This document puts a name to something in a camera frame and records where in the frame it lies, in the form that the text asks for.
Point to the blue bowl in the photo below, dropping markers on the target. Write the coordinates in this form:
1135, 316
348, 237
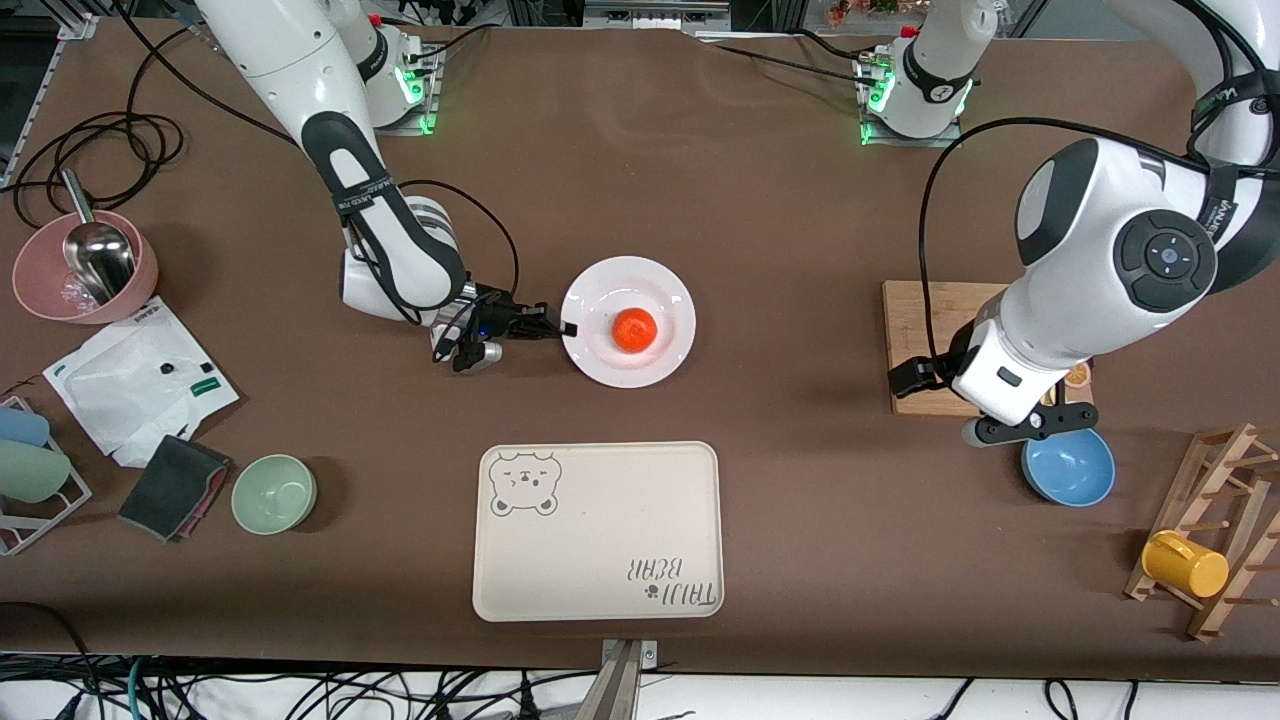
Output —
1070, 475

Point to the aluminium frame crossbar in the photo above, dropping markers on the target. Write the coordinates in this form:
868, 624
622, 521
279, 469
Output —
655, 12

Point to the pink bowl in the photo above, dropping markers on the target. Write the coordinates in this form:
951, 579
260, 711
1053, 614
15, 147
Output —
40, 280

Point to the brown table cover mat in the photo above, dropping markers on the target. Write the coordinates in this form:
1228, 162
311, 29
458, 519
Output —
750, 200

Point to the white round plate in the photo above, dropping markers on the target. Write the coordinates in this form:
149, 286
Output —
600, 350

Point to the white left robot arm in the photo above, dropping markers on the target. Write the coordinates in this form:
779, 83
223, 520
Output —
1100, 230

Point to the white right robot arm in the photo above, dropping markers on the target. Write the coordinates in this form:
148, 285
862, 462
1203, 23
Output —
290, 60

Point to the white plastic bag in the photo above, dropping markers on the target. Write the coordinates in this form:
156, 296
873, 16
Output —
130, 390

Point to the orange mandarin fruit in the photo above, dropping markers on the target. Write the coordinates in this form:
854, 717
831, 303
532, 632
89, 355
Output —
634, 330

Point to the metal scoop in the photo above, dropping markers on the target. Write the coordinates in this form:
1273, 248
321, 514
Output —
98, 255

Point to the wooden cup drying rack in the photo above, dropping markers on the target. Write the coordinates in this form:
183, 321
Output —
1215, 465

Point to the round orange slice tag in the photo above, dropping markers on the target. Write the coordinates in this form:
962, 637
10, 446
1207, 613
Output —
1080, 377

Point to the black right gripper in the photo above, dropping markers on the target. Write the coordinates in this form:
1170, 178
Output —
508, 318

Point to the yellow plastic cup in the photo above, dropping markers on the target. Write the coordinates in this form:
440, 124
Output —
1185, 567

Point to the beige tray with bear print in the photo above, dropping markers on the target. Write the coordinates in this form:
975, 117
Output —
600, 530

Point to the light blue cup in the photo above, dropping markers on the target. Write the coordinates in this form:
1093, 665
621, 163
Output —
22, 427

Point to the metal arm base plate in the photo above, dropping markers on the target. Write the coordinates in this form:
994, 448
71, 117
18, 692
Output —
410, 128
940, 141

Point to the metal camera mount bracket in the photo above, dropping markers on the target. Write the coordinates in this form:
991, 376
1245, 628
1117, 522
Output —
620, 690

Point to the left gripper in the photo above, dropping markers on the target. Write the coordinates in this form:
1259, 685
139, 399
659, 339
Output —
934, 370

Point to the wooden cutting board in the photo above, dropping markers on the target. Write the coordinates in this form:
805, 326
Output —
920, 320

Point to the dark grey folded cloth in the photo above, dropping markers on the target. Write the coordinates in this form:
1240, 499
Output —
170, 485

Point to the aluminium frame profile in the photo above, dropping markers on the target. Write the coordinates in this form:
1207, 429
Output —
78, 25

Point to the pale green bowl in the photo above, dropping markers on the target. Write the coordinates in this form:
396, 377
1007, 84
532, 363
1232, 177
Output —
273, 495

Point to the pale green cup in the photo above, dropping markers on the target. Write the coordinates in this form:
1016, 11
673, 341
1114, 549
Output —
30, 472

